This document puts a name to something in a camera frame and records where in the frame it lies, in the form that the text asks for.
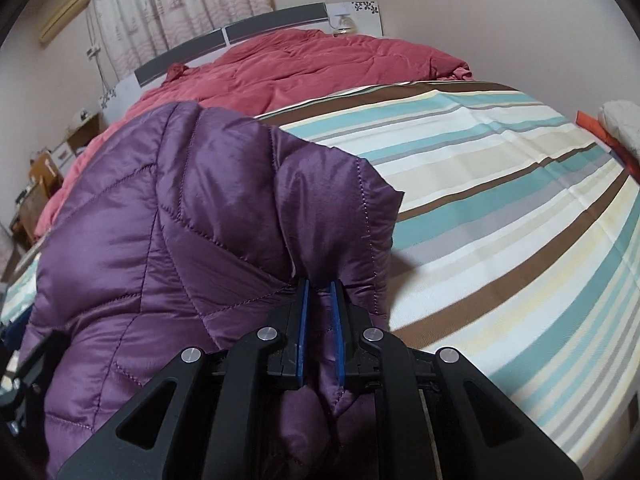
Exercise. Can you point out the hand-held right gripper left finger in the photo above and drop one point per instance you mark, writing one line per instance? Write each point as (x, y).
(301, 340)

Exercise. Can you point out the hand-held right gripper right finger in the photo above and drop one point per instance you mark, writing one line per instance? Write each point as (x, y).
(338, 340)

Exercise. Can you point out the purple quilted down jacket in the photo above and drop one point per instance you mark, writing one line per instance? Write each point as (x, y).
(175, 220)

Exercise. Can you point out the wooden chair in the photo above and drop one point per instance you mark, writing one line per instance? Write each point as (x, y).
(45, 172)

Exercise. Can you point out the striped bed sheet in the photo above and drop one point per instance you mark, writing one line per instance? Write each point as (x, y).
(500, 210)

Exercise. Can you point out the wooden bedside desk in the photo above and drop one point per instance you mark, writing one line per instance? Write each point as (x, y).
(80, 135)

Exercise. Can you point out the red comforter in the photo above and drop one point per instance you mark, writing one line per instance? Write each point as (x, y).
(300, 65)

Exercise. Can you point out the white bedside lamp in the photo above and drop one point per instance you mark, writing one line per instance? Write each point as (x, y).
(344, 25)

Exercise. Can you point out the white and grey headboard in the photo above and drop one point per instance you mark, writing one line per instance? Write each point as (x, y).
(270, 22)

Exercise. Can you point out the orange cloth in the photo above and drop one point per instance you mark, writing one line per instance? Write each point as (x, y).
(607, 137)

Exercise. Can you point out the white folded cloth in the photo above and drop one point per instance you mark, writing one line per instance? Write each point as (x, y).
(622, 120)

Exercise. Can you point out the patterned white curtain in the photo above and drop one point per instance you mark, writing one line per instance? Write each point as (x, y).
(175, 0)

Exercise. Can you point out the wall air conditioner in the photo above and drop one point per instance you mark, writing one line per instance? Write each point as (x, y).
(65, 12)

